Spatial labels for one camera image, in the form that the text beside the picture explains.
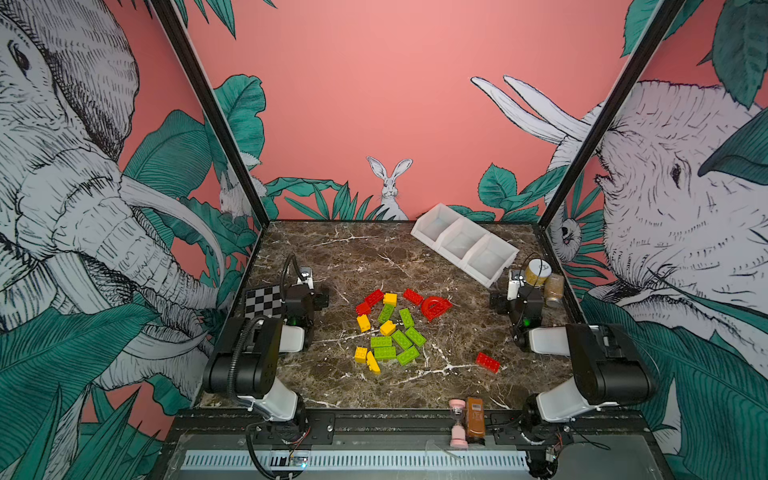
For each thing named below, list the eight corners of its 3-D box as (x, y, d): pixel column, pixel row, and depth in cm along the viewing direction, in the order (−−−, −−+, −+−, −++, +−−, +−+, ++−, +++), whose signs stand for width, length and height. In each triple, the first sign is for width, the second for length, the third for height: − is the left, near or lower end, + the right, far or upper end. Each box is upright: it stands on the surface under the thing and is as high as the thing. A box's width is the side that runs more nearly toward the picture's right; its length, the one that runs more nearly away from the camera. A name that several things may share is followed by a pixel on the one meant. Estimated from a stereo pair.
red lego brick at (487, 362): (474, 362, 87) (475, 360, 86) (477, 353, 89) (479, 351, 87) (496, 374, 85) (498, 371, 84) (499, 364, 87) (501, 362, 85)
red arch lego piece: (429, 322, 95) (429, 319, 94) (416, 305, 99) (416, 302, 98) (452, 307, 99) (453, 304, 97) (438, 292, 103) (439, 288, 101)
